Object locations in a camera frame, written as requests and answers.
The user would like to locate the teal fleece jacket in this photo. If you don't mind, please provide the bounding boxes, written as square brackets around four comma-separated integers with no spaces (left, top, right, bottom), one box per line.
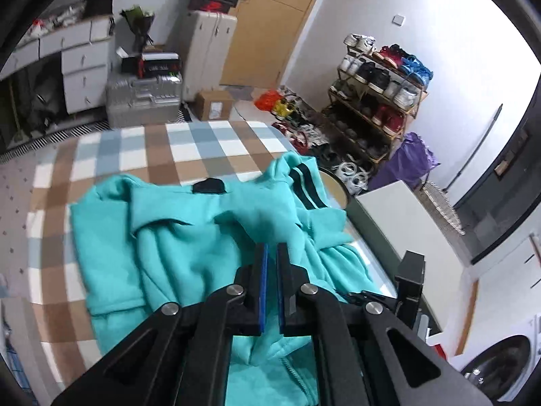
[69,150,386,406]

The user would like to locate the grey storage box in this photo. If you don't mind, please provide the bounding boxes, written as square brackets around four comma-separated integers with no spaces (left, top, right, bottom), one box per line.
[347,181,464,332]

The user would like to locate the washing machine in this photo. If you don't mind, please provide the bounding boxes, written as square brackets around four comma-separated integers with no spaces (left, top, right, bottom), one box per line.
[448,314,540,404]

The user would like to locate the checkered bed blanket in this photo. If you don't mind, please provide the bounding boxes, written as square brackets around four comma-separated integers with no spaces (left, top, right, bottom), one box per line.
[25,120,398,390]

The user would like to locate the round woven stool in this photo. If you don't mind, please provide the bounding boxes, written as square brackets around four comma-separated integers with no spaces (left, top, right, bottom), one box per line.
[319,167,350,210]

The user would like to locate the purple bag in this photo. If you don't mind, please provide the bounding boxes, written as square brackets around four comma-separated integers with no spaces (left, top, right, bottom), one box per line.
[368,132,440,191]

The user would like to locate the wooden shoe rack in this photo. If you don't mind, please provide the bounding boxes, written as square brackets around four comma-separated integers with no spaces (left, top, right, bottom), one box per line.
[322,33,434,171]

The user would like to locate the orange plastic bag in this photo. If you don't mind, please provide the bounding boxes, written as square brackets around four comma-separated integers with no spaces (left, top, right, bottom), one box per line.
[254,90,282,112]

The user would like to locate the cardboard box on floor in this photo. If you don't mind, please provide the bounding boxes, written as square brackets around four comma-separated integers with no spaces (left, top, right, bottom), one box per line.
[194,90,234,122]

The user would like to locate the silver flat suitcase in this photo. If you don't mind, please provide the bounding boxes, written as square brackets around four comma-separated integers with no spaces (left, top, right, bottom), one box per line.
[105,75,183,128]

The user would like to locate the black shoe box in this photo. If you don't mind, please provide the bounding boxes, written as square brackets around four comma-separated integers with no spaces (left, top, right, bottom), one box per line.
[120,52,181,79]

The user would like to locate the wooden door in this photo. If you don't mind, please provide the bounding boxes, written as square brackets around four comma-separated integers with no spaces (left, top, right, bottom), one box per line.
[221,0,314,88]

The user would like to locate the white upright suitcase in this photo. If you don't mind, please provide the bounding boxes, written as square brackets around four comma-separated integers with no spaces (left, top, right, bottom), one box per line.
[178,11,237,102]

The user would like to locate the white drawer desk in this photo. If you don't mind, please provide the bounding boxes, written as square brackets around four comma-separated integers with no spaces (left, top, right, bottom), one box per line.
[1,16,115,114]

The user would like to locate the dark flower bouquet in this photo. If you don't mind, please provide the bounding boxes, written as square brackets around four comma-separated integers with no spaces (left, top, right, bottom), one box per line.
[120,5,155,53]

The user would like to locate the wall light switch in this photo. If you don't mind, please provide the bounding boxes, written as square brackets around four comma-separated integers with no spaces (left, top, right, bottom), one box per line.
[393,14,405,27]

